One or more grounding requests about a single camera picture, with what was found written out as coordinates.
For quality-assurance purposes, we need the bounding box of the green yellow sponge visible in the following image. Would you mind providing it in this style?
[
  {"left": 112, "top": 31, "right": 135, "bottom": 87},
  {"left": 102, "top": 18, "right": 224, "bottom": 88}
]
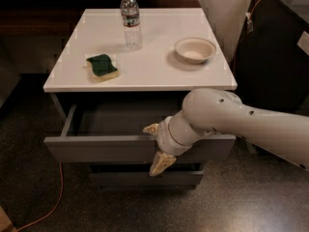
[{"left": 86, "top": 54, "right": 120, "bottom": 82}]

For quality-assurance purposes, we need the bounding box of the white top drawer cabinet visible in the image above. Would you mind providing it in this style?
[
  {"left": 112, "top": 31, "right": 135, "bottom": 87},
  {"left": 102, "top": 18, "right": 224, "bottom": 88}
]
[{"left": 43, "top": 8, "right": 237, "bottom": 189}]

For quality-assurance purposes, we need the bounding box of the grey top drawer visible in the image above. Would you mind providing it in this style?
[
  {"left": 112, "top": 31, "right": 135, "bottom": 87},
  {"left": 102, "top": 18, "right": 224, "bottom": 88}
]
[{"left": 43, "top": 101, "right": 237, "bottom": 164}]

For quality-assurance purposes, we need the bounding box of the clear plastic water bottle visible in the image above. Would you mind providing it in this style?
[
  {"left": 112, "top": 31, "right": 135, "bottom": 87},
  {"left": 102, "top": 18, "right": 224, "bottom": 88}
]
[{"left": 120, "top": 0, "right": 142, "bottom": 51}]

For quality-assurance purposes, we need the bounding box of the orange extension cable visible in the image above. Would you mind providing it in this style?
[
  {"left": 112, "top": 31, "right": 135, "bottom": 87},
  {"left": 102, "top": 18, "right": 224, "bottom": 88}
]
[{"left": 15, "top": 161, "right": 66, "bottom": 232}]

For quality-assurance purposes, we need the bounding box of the dark wooden counter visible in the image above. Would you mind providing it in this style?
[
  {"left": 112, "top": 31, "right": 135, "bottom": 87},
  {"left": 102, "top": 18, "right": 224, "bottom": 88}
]
[{"left": 0, "top": 0, "right": 202, "bottom": 37}]

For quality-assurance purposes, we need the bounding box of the beige paper bowl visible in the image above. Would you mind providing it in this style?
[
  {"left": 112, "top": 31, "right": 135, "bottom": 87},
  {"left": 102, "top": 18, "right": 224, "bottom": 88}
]
[{"left": 174, "top": 38, "right": 216, "bottom": 65}]

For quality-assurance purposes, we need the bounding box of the cardboard box corner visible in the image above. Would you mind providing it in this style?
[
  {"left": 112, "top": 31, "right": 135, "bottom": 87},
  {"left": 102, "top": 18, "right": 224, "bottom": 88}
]
[{"left": 0, "top": 206, "right": 16, "bottom": 232}]

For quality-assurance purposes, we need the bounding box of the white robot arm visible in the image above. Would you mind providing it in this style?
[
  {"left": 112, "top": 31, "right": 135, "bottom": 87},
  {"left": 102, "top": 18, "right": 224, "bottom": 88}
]
[{"left": 143, "top": 88, "right": 309, "bottom": 176}]

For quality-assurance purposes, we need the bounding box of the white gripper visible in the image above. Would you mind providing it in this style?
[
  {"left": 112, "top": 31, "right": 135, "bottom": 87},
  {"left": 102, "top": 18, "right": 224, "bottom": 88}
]
[{"left": 143, "top": 116, "right": 189, "bottom": 177}]

